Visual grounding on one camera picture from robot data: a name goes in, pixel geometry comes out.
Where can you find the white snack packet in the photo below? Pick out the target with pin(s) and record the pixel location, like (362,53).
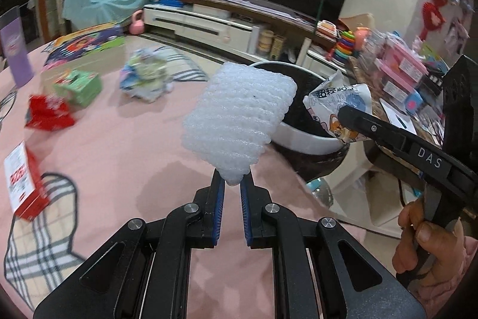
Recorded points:
(336,94)

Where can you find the black white-rimmed trash bin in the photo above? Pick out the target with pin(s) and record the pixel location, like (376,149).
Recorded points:
(310,143)

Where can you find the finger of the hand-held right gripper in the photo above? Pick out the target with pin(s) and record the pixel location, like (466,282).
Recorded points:
(373,128)

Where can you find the person's right hand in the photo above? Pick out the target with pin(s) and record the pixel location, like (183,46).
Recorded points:
(429,244)

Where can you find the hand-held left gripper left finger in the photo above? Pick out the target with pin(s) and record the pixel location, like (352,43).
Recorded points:
(220,194)

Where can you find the white foam net sleeve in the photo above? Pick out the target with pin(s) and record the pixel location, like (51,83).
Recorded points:
(239,117)

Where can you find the red snack wrapper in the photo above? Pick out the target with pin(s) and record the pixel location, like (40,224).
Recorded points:
(50,114)

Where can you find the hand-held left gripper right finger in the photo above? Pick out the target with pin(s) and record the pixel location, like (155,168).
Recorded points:
(246,199)

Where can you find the cream chair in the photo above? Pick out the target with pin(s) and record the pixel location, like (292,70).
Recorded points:
(358,188)

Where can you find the white TV stand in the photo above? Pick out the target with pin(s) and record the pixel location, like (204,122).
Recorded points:
(209,22)

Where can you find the stacked yellow containers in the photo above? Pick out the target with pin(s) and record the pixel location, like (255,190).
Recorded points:
(266,42)

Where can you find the pink kettlebell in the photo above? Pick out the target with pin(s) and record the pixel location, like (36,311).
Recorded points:
(136,23)

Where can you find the pale plastic wrapper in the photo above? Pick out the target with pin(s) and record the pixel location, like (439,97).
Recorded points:
(147,76)

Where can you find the small red carton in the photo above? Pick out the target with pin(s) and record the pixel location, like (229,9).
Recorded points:
(26,180)

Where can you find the colourful puzzle box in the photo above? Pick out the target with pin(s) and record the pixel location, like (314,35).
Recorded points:
(86,44)

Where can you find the purple thermos bottle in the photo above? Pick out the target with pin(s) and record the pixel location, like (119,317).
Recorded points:
(15,50)

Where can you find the pink toy boxes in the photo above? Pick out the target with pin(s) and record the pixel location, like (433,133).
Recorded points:
(403,68)

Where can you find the green milk carton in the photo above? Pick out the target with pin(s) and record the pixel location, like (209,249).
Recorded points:
(78,87)

